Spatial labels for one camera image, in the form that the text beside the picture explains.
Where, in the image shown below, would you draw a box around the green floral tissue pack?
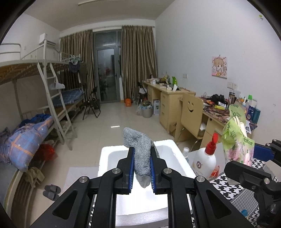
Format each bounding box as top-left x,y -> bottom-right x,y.
221,104 -> 255,166

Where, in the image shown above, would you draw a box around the grey sock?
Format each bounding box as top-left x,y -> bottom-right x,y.
123,127 -> 159,188

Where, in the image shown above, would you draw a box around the houndstooth table mat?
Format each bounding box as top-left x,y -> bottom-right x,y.
210,158 -> 280,227

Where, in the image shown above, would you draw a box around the white foam box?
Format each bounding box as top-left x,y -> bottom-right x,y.
97,139 -> 196,228

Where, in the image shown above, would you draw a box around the blue spray bottle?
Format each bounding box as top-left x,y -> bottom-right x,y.
182,147 -> 189,162

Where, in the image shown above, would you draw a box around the red snack packet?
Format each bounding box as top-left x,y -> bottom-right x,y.
209,165 -> 220,180

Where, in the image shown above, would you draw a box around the white lotion pump bottle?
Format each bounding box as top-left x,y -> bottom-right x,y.
191,133 -> 218,179

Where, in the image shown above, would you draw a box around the wooden desk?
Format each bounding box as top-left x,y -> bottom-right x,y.
142,80 -> 257,150

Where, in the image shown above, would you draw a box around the grey trash bin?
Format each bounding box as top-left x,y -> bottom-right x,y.
140,103 -> 153,118

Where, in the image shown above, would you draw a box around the black headphones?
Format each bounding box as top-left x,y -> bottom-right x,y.
210,94 -> 226,105

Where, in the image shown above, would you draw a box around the black slippers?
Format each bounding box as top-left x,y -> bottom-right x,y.
43,184 -> 61,201

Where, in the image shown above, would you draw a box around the orange bucket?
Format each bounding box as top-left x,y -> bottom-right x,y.
125,98 -> 131,107

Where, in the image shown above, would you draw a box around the wooden smiley chair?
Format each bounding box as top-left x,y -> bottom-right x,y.
174,93 -> 203,151

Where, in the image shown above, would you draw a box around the black folding chair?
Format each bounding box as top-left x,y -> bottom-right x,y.
80,86 -> 101,120

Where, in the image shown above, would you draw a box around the red plastic bag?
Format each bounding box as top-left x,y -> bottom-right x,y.
34,144 -> 55,161

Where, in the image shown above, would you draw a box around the right brown curtain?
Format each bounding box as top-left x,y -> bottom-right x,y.
120,25 -> 158,99

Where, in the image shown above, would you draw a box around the brown curtain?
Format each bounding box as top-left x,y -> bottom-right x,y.
60,30 -> 96,93
120,25 -> 158,99

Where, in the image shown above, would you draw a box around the white metal bunk bed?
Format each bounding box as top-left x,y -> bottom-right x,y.
1,43 -> 84,211

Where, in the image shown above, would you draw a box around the glass balcony door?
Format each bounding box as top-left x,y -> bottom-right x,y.
94,29 -> 121,103

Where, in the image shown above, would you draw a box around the left brown curtain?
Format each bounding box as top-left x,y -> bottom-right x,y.
60,30 -> 96,93

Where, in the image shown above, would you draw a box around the white air conditioner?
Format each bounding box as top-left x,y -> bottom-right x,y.
39,33 -> 56,46

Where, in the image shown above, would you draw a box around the ceiling tube light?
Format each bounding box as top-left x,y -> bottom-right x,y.
78,0 -> 122,6

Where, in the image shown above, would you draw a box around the cartoon girl wall poster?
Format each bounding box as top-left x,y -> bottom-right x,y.
211,56 -> 228,78

